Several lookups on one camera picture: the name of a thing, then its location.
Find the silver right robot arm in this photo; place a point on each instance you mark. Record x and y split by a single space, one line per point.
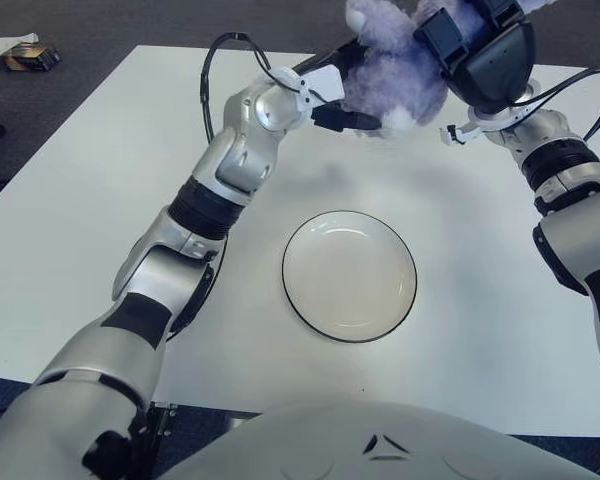
575 235

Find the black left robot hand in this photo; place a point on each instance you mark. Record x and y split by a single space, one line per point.
340 120

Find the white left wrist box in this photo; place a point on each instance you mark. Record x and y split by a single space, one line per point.
325 82

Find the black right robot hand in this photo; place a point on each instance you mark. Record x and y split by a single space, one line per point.
495 65

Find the black table bracket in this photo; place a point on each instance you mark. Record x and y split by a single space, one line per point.
162 420

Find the black cardboard box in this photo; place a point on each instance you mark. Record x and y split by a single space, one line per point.
30 57

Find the grey robot torso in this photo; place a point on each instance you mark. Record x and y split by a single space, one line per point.
305 440

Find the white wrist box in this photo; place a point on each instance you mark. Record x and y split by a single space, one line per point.
325 82
455 135

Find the white plate with black rim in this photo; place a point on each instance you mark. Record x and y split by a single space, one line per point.
347 277

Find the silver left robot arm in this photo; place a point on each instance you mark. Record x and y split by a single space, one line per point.
145 270

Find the purple plush doll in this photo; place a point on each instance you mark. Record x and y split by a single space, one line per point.
395 75

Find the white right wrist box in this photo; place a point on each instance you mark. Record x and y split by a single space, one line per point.
455 135

